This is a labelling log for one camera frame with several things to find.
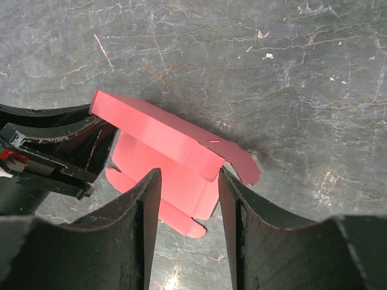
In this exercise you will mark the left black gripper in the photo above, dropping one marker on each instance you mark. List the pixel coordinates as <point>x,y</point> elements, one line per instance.
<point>59,150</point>

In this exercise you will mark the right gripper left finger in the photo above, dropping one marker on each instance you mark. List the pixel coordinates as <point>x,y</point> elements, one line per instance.
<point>110,248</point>

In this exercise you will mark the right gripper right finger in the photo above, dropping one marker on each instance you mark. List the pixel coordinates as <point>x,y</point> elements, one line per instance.
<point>271,248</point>

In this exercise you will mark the pink cardboard box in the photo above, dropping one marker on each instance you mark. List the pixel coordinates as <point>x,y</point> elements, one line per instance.
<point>188,156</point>

